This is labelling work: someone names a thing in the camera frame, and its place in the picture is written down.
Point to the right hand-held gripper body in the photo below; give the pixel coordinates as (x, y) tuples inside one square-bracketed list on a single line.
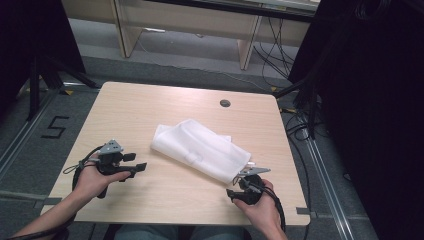
[(251, 191)]

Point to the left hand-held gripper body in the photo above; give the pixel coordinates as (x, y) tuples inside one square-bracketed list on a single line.
[(110, 160)]

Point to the white towel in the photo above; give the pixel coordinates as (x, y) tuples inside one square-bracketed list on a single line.
[(200, 146)]

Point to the person's right hand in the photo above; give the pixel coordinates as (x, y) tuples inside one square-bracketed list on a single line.
[(266, 213)]

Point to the person's left hand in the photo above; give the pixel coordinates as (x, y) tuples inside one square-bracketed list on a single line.
[(90, 181)]

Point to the grey tape strip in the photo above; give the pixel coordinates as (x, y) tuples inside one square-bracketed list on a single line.
[(46, 201), (303, 211)]

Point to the person's legs in jeans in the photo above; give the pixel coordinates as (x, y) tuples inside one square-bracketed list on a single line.
[(150, 232)]

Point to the black metal stand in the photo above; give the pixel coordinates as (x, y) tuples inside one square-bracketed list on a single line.
[(311, 110), (33, 86)]

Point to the dark curtain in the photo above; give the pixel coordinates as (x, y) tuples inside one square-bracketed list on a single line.
[(30, 30), (373, 116)]

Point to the light wooden desk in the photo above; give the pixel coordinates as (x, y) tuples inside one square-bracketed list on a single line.
[(186, 23)]

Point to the metal floor rail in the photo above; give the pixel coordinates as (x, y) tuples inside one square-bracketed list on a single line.
[(23, 133), (328, 186)]

